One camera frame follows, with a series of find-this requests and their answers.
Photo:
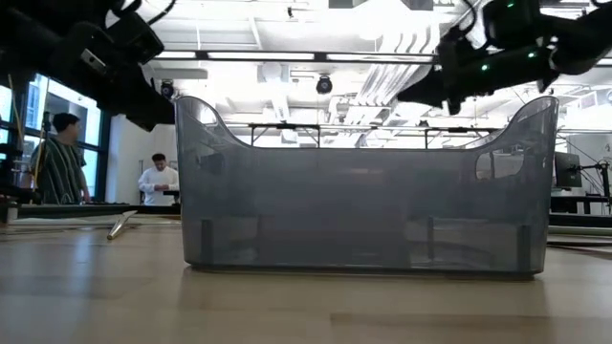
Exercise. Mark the person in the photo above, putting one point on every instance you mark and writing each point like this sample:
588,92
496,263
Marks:
59,167
158,181

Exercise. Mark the black background rig frame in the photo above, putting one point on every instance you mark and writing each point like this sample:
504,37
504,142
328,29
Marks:
284,126

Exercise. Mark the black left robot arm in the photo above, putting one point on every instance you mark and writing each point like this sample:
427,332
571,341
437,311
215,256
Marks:
28,38

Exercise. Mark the overhead light bar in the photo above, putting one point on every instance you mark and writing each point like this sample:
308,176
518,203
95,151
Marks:
258,56

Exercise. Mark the black table frame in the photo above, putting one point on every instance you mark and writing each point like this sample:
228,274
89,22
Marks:
95,209

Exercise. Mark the black ceiling camera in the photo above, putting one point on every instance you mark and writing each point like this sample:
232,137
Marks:
166,89
324,85

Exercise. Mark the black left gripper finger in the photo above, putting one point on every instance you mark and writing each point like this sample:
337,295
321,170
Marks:
155,112

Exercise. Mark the smoky transparent plastic bin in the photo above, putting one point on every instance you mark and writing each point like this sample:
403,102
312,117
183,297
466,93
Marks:
358,210

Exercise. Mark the black computer monitor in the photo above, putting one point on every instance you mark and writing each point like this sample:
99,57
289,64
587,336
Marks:
567,169

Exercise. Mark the large window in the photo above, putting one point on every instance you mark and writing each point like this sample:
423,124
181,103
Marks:
67,110

